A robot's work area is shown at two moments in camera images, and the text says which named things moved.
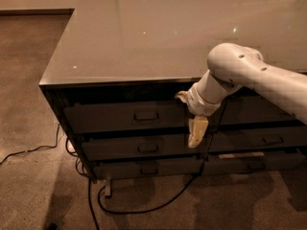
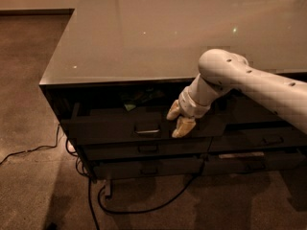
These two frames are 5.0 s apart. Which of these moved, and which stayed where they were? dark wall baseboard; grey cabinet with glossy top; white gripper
Moved: white gripper
Stayed: dark wall baseboard; grey cabinet with glossy top
